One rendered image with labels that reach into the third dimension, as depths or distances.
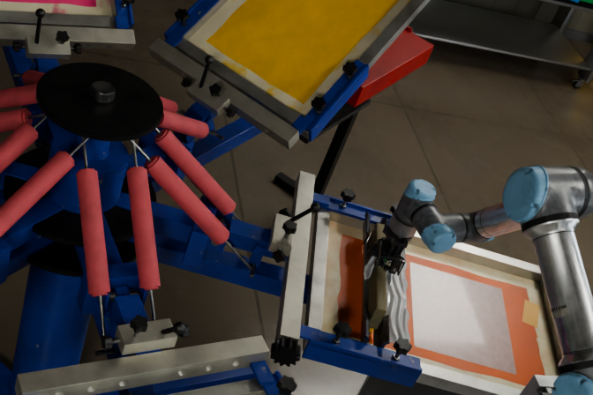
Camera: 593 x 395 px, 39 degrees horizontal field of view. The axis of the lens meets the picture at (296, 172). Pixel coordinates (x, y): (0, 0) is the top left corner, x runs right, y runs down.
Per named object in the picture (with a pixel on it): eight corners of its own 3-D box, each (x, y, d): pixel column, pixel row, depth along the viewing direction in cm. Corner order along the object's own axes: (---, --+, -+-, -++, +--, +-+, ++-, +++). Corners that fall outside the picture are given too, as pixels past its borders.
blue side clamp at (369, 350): (411, 372, 221) (422, 355, 217) (412, 388, 217) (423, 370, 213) (303, 342, 218) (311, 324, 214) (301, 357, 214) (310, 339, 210)
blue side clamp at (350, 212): (405, 236, 266) (413, 220, 262) (405, 247, 262) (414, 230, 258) (315, 210, 263) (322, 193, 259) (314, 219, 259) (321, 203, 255)
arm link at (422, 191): (419, 197, 209) (404, 175, 215) (402, 230, 216) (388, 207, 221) (445, 197, 213) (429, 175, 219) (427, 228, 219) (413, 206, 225)
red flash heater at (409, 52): (336, 13, 365) (345, -12, 358) (424, 66, 351) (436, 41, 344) (255, 48, 319) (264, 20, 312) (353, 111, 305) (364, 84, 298)
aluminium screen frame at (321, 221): (547, 278, 271) (553, 270, 268) (584, 428, 223) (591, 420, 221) (315, 209, 261) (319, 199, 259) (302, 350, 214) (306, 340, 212)
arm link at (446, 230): (474, 232, 208) (453, 202, 216) (437, 234, 203) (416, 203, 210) (461, 255, 213) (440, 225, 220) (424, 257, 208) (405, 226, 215)
